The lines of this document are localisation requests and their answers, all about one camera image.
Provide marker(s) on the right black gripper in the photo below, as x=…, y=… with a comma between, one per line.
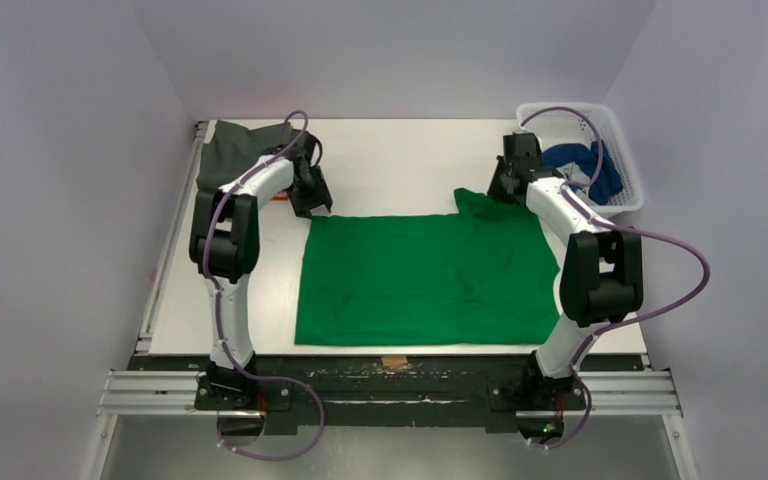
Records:
x=507, y=181

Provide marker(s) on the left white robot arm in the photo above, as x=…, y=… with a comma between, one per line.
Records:
x=225, y=246

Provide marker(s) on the green t shirt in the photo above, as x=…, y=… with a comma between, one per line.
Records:
x=482, y=275

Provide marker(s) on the brown tape piece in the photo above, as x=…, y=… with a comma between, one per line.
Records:
x=394, y=362

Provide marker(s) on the blue white t shirt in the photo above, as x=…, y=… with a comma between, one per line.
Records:
x=590, y=169

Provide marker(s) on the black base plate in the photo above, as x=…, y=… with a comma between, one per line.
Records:
x=497, y=394

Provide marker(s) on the white plastic basket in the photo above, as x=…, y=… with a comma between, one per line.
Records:
x=595, y=123

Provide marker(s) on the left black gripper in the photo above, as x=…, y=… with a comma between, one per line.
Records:
x=319, y=198

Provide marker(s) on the aluminium rail frame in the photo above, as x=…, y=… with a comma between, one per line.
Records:
x=639, y=436

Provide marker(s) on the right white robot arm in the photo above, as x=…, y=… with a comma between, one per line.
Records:
x=601, y=280

